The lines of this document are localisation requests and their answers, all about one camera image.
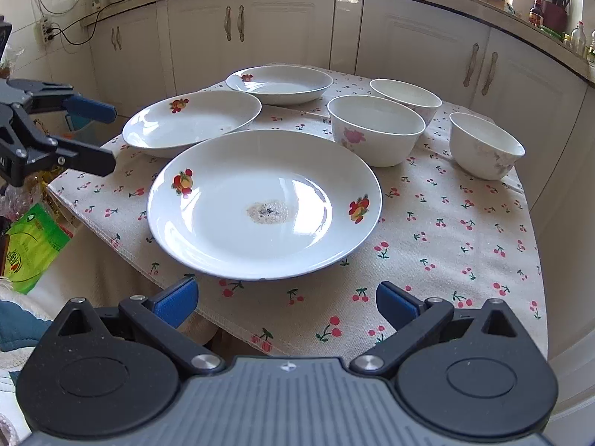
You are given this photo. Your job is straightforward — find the fruit-pattern white plate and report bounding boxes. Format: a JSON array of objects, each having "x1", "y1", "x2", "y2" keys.
[
  {"x1": 225, "y1": 65, "x2": 334, "y2": 106},
  {"x1": 122, "y1": 90, "x2": 262, "y2": 158}
]

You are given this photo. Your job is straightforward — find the large front fruit-pattern plate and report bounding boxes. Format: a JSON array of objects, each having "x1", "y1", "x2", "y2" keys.
[{"x1": 147, "y1": 130, "x2": 382, "y2": 281}]

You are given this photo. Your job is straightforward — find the pink flower white bowl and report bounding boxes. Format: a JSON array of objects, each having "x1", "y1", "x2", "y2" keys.
[{"x1": 327, "y1": 95, "x2": 425, "y2": 167}]

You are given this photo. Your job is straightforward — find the white kitchen cabinets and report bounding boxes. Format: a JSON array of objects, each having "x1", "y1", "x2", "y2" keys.
[{"x1": 84, "y1": 0, "x2": 594, "y2": 444}]

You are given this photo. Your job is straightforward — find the green plastic bag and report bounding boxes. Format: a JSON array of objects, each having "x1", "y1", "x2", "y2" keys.
[{"x1": 1, "y1": 203, "x2": 70, "y2": 294}]

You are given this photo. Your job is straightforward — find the clear oil bottle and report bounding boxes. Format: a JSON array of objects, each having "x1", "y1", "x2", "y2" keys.
[{"x1": 570, "y1": 21, "x2": 586, "y2": 58}]

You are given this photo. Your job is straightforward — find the dark sauce bottle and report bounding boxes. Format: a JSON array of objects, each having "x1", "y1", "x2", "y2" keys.
[{"x1": 528, "y1": 0, "x2": 544, "y2": 27}]

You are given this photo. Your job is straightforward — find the red knife block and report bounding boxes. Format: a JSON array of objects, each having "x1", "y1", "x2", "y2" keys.
[{"x1": 541, "y1": 0, "x2": 570, "y2": 34}]

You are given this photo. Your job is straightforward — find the wall power strip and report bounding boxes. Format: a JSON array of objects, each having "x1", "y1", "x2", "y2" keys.
[{"x1": 38, "y1": 16, "x2": 54, "y2": 45}]

